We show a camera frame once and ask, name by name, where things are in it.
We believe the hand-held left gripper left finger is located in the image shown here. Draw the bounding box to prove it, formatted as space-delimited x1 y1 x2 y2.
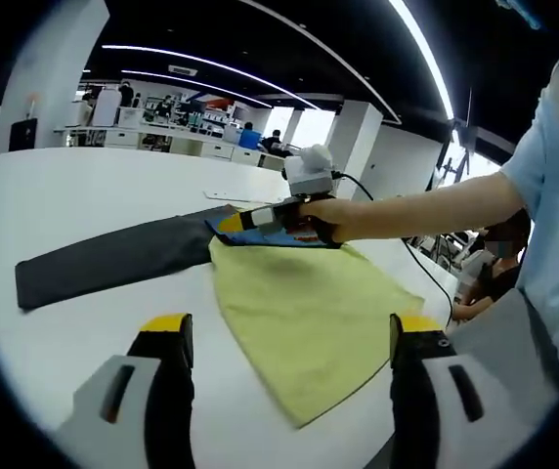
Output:
52 312 195 469

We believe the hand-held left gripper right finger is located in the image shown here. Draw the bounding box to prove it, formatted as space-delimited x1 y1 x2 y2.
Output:
389 312 559 469

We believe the straight ceiling light strip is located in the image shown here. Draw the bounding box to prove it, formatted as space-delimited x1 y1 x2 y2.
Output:
388 0 457 122

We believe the long white counter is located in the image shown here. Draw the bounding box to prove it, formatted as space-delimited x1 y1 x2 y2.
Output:
54 122 286 171

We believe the person's right hand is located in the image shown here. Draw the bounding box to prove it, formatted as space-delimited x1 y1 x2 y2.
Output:
302 197 360 245

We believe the yellow blue dark garment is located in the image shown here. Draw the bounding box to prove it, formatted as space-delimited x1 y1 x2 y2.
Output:
14 204 426 431

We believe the black cabinet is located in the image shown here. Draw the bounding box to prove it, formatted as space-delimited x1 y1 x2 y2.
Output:
8 119 35 153

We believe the black monitor stand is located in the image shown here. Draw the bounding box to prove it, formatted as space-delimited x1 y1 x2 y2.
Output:
424 115 477 192

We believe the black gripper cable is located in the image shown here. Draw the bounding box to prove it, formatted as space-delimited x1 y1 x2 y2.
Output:
331 170 457 326

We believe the white upright cabinet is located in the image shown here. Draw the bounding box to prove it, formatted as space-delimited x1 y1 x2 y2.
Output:
92 87 122 126

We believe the curved ceiling light strip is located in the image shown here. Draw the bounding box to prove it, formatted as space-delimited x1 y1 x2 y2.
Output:
101 43 321 111
122 67 275 109

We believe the white square pillar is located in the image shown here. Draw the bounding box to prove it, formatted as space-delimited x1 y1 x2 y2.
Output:
340 99 384 201
0 0 110 158

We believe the white template board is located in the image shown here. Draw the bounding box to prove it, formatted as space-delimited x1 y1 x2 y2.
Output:
202 189 291 204

